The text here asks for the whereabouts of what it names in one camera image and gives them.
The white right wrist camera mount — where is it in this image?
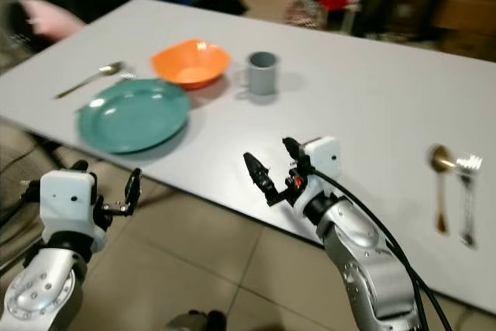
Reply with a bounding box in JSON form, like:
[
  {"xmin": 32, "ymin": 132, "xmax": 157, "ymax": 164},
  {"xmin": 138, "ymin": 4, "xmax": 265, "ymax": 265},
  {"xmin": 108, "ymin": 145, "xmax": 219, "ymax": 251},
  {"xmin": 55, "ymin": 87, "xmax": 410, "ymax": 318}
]
[{"xmin": 294, "ymin": 136, "xmax": 343, "ymax": 216}]

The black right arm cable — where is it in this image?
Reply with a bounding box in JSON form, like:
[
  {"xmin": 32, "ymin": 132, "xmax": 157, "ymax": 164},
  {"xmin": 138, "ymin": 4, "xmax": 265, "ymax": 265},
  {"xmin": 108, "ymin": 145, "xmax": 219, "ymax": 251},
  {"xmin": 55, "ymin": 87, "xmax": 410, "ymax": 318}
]
[{"xmin": 325, "ymin": 172, "xmax": 456, "ymax": 331}]

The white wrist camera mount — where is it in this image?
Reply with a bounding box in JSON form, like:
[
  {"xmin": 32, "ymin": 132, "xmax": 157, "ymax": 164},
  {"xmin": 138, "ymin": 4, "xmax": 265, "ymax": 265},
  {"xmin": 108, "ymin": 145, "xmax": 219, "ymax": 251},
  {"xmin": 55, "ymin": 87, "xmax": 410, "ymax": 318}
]
[
  {"xmin": 294, "ymin": 136, "xmax": 343, "ymax": 216},
  {"xmin": 40, "ymin": 170, "xmax": 98, "ymax": 233}
]

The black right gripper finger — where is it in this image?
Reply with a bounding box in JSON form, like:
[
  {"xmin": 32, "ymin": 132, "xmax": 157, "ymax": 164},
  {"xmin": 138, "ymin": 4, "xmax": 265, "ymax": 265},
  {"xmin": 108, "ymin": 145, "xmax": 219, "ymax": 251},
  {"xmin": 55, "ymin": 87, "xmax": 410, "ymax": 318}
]
[
  {"xmin": 243, "ymin": 152, "xmax": 282, "ymax": 207},
  {"xmin": 282, "ymin": 136, "xmax": 311, "ymax": 167}
]

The grey mug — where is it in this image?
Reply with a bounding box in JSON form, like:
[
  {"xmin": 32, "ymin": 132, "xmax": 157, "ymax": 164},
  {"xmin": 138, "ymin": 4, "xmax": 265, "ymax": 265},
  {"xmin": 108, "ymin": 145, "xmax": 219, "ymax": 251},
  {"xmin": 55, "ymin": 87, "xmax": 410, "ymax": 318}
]
[{"xmin": 236, "ymin": 50, "xmax": 280, "ymax": 101}]

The orange bowl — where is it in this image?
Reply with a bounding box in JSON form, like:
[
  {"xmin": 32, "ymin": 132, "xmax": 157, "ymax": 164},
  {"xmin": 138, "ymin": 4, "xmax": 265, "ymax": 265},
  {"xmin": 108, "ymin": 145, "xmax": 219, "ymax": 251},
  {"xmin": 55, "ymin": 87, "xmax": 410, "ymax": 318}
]
[{"xmin": 150, "ymin": 39, "xmax": 232, "ymax": 90}]

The brown wooden cabinet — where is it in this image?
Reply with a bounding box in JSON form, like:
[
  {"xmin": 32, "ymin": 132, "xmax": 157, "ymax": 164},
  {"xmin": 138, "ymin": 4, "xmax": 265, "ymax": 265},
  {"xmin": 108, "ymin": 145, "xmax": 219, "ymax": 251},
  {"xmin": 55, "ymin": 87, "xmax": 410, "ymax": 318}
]
[{"xmin": 430, "ymin": 0, "xmax": 496, "ymax": 62}]

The black table leg frame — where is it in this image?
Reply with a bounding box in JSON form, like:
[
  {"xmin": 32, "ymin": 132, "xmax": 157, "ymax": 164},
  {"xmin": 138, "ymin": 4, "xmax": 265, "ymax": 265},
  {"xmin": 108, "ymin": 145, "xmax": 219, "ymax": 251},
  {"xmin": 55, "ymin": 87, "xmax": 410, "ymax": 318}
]
[{"xmin": 39, "ymin": 136, "xmax": 94, "ymax": 173}]

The gold spoon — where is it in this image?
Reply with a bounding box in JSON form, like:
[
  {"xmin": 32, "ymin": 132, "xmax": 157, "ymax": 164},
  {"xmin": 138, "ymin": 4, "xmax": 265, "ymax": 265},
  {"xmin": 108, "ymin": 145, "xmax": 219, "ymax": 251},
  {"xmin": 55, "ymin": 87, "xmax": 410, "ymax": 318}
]
[
  {"xmin": 56, "ymin": 61, "xmax": 125, "ymax": 100},
  {"xmin": 429, "ymin": 145, "xmax": 454, "ymax": 236}
]

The grey robot foot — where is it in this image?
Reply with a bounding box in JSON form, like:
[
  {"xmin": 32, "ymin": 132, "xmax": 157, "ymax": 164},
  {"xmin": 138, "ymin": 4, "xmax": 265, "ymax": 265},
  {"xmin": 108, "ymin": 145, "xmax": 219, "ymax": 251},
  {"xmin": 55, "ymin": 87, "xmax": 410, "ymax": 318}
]
[{"xmin": 167, "ymin": 310, "xmax": 227, "ymax": 331}]

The pink pillow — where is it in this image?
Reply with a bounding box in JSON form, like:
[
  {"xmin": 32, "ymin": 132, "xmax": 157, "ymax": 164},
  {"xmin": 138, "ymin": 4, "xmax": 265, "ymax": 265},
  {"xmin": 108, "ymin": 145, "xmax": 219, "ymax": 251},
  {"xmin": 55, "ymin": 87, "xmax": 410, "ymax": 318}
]
[{"xmin": 19, "ymin": 0, "xmax": 86, "ymax": 42}]

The teal round plate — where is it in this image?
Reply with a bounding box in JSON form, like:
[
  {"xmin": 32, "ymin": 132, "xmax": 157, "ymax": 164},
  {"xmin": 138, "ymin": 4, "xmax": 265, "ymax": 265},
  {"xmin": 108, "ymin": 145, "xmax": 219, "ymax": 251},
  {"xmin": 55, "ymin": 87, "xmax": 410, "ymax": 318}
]
[{"xmin": 76, "ymin": 78, "xmax": 191, "ymax": 155}]

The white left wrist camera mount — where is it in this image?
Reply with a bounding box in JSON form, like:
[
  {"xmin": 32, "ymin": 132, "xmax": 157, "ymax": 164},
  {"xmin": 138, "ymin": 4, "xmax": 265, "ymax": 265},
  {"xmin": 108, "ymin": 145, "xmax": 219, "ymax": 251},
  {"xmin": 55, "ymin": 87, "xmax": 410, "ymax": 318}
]
[{"xmin": 40, "ymin": 170, "xmax": 98, "ymax": 233}]

